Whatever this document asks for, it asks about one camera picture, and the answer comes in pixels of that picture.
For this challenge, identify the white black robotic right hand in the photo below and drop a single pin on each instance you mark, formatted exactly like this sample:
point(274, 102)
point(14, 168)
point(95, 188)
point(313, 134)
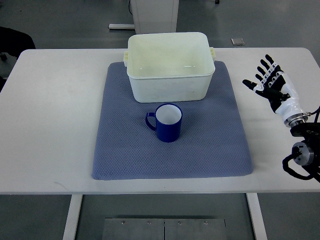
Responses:
point(275, 86)

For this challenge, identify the blue mug white inside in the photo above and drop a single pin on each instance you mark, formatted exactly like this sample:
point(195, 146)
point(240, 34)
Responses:
point(166, 121)

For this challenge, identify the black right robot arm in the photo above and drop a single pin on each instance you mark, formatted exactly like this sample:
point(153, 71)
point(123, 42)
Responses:
point(305, 153)

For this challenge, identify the cream plastic box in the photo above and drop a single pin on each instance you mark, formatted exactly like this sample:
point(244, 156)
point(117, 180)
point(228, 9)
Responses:
point(169, 67)

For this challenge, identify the small grey floor socket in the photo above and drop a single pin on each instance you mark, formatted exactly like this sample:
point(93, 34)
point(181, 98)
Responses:
point(237, 41)

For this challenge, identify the blue textured mat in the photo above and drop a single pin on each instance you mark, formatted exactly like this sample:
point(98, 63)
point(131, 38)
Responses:
point(130, 144)

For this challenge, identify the right white table leg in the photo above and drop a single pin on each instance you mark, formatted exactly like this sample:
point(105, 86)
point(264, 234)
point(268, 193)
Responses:
point(256, 216)

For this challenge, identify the white table leg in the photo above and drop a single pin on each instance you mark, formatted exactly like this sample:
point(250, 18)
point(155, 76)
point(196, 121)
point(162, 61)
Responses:
point(256, 216)
point(71, 224)

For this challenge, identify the grey metal floor plate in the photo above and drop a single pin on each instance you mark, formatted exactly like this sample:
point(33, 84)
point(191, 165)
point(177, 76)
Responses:
point(164, 229)

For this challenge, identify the left white table leg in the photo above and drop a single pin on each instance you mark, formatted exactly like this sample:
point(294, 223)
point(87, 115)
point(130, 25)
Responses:
point(71, 224)

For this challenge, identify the black chair at left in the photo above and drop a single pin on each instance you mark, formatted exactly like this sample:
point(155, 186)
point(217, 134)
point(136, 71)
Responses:
point(14, 42)

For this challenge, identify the white cabinet pedestal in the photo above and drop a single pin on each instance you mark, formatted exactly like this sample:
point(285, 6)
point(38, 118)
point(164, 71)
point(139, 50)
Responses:
point(151, 16)

